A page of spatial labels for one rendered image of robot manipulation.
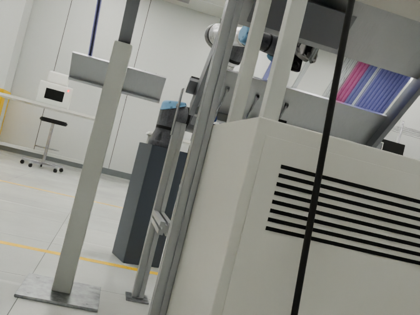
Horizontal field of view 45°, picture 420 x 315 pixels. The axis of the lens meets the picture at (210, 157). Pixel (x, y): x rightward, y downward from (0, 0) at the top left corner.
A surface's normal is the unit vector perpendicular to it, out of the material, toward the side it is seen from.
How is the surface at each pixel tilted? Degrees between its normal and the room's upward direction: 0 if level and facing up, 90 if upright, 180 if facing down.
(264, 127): 90
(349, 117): 137
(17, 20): 90
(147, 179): 90
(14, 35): 90
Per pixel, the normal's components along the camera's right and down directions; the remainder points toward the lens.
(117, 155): 0.19, 0.03
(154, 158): 0.45, 0.10
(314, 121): -0.05, 0.73
